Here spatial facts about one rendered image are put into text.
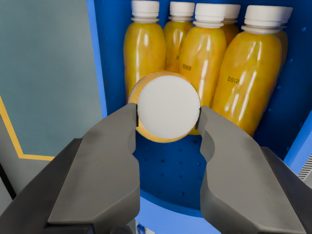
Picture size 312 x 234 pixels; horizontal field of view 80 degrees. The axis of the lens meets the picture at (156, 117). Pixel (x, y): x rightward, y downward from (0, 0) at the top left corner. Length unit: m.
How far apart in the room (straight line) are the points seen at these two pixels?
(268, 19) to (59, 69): 1.47
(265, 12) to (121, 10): 0.19
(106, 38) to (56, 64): 1.32
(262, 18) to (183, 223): 0.23
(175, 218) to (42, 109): 1.69
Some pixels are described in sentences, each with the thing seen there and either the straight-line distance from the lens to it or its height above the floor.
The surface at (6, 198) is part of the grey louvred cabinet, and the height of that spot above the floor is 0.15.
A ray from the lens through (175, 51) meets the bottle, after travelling 0.32.
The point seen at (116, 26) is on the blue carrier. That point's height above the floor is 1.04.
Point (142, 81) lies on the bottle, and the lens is 0.15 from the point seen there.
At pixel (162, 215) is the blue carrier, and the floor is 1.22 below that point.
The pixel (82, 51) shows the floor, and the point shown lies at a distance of 1.48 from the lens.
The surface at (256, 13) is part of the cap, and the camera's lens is 0.25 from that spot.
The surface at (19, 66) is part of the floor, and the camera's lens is 1.75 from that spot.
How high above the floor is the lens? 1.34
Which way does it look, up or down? 58 degrees down
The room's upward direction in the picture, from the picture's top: 177 degrees counter-clockwise
